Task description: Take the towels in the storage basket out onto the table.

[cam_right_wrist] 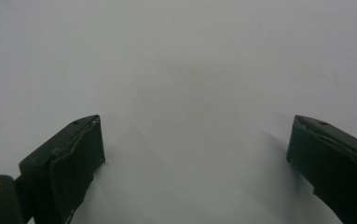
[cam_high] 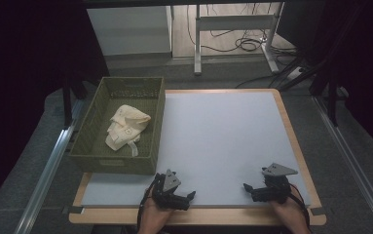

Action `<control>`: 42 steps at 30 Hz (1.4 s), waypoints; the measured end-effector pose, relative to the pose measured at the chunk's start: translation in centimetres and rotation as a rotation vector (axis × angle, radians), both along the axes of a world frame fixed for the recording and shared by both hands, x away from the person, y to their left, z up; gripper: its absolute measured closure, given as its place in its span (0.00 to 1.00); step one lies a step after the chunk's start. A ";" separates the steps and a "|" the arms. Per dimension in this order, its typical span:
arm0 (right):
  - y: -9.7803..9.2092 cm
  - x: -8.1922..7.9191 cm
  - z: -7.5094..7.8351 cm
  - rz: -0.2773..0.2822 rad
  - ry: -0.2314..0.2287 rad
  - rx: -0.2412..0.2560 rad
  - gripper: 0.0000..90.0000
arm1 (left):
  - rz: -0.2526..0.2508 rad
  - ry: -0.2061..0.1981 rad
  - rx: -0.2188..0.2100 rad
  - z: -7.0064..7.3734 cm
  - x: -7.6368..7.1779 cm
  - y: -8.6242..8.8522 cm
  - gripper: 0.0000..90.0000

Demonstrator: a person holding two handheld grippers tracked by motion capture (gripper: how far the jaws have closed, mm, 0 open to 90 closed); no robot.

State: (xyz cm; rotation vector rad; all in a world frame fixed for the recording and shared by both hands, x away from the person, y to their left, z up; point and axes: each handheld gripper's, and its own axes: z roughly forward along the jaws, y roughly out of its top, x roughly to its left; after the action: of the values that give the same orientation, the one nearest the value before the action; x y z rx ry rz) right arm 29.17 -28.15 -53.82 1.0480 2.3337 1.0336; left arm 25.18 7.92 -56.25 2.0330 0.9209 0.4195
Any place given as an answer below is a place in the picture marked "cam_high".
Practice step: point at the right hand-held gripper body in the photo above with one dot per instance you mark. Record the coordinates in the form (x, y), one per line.
(276, 190)

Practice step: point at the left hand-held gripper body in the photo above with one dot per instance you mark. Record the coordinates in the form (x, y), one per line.
(164, 193)

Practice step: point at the cream cloth garment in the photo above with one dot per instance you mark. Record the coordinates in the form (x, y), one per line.
(127, 125)

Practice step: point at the green woven plastic basket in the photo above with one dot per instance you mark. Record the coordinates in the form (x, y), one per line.
(90, 143)

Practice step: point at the person's left hand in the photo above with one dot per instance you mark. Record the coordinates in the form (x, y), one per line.
(153, 219)

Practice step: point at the person's right hand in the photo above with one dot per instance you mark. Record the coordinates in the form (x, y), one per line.
(291, 216)

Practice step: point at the dark tape piece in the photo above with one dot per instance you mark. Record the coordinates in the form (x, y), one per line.
(73, 209)
(317, 211)

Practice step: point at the light grey table mat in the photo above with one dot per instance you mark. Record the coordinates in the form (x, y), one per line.
(226, 139)

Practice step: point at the black stand leg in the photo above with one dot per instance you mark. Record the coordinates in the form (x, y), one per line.
(67, 104)
(332, 104)

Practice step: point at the white power strip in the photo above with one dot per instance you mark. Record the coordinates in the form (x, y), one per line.
(295, 73)

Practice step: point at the dark curtain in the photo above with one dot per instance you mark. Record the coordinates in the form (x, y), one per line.
(28, 65)
(362, 65)

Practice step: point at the white cabinet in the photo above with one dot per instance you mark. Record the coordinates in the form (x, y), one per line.
(129, 31)

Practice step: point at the aluminium rail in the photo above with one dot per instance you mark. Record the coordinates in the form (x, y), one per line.
(353, 162)
(49, 172)

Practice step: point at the white metal desk frame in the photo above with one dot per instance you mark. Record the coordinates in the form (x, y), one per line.
(232, 22)

